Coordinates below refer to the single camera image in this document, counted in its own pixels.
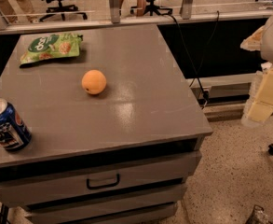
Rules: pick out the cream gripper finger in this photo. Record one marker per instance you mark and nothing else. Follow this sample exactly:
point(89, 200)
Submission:
point(253, 42)
point(262, 105)

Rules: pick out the orange fruit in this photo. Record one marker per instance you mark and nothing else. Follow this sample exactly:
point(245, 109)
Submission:
point(94, 82)

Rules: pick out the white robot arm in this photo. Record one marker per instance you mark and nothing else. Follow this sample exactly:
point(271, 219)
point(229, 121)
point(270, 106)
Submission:
point(266, 52)

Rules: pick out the blue pepsi can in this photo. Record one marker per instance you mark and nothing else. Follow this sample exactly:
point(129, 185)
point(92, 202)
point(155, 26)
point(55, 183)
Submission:
point(14, 134)

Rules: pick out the dark object bottom right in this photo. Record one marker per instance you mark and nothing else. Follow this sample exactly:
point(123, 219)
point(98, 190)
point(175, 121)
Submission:
point(258, 216)

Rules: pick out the grey drawer cabinet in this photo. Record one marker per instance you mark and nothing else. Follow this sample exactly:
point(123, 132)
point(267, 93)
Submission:
point(146, 126)

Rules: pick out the green snack bag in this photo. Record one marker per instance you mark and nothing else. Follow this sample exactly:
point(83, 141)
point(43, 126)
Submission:
point(54, 46)

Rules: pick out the person in khaki trousers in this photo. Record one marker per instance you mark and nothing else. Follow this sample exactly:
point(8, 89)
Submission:
point(25, 5)

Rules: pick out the black drawer handle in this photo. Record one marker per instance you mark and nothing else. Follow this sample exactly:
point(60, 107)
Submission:
point(102, 182)

